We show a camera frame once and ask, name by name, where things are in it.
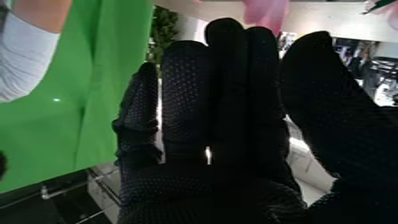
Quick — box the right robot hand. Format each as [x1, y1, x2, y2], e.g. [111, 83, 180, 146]
[111, 17, 398, 224]

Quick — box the pink flower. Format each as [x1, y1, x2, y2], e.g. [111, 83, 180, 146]
[240, 0, 294, 36]

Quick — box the person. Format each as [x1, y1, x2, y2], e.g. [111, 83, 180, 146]
[0, 0, 75, 104]

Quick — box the green leafy plant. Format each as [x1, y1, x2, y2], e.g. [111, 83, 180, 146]
[144, 4, 182, 66]

